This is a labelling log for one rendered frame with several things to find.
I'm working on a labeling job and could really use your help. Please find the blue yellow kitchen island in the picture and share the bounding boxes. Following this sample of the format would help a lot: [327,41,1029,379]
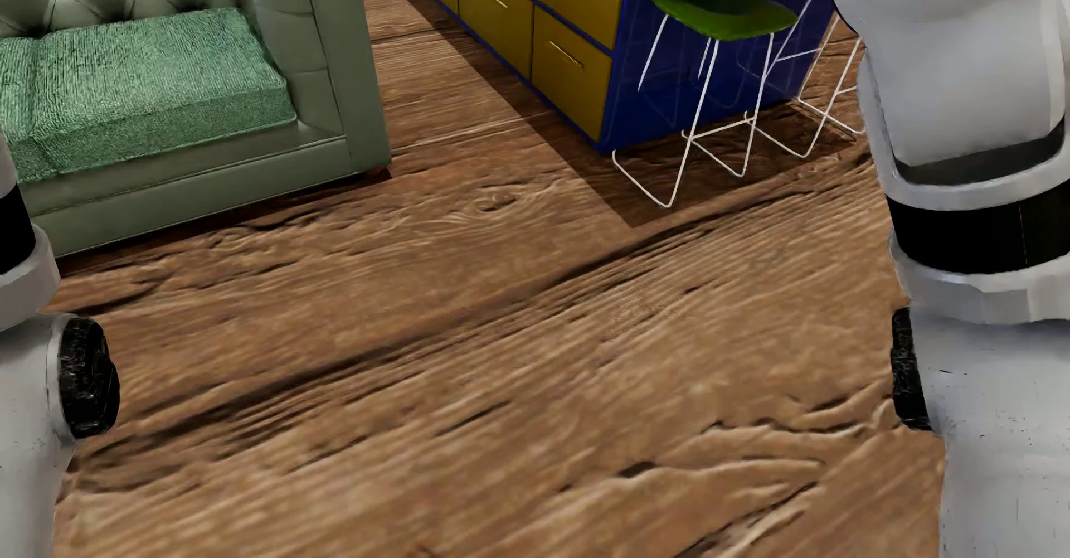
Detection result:
[413,0,838,155]

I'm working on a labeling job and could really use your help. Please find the green tufted leather sofa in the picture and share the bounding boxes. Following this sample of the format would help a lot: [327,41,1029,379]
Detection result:
[0,0,393,259]

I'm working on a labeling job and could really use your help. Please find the green woven seat cushion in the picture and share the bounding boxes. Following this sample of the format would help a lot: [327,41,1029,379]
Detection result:
[0,8,299,185]

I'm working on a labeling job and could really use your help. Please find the green seat wire stool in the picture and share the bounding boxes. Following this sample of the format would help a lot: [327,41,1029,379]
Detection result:
[612,0,799,210]
[750,0,867,160]

